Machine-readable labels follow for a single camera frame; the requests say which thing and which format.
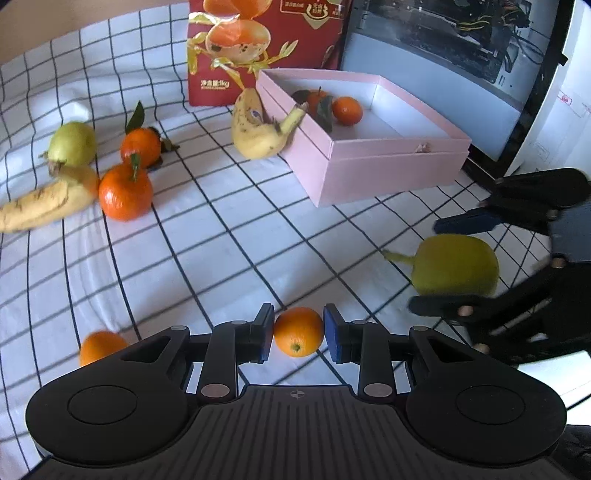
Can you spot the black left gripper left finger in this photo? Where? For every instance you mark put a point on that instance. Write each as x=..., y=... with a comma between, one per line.
x=174, y=351

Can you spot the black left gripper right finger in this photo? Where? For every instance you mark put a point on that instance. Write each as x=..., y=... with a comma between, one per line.
x=375, y=349

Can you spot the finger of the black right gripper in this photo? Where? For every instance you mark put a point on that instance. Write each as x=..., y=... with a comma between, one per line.
x=468, y=308
x=487, y=218

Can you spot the small orange tangerine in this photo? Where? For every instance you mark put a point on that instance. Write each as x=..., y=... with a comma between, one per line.
x=298, y=332

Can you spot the green pear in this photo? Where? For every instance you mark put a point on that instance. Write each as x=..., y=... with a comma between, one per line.
x=451, y=264
x=73, y=144

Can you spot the orange tangerine with leaf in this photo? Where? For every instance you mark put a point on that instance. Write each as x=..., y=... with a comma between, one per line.
x=125, y=192

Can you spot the short yellow banana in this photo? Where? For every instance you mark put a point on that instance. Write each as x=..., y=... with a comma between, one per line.
x=255, y=138

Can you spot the orange tangerine with leaves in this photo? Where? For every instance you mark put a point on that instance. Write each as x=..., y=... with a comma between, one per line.
x=145, y=143

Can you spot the long yellow banana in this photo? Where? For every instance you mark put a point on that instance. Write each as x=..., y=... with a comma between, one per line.
x=72, y=190

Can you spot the white black grid tablecloth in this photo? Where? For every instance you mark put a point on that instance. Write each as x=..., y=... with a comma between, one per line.
x=223, y=235

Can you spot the pink cardboard box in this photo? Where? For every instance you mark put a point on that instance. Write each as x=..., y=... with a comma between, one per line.
x=400, y=144

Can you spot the red orange gift box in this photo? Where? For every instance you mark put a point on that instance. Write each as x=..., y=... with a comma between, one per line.
x=230, y=41

